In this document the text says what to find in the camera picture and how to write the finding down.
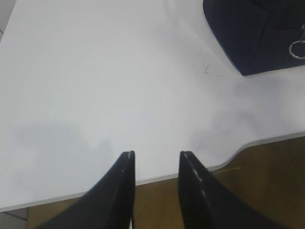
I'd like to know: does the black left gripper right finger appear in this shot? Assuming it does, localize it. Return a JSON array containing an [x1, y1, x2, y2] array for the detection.
[[178, 151, 283, 229]]

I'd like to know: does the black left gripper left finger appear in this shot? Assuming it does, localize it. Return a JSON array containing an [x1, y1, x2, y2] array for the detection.
[[39, 151, 135, 229]]

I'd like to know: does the navy blue lunch bag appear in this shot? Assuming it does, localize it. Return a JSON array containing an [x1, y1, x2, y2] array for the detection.
[[203, 0, 305, 76]]

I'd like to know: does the silver zipper pull ring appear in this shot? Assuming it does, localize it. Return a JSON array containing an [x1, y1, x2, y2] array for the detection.
[[289, 40, 305, 59]]

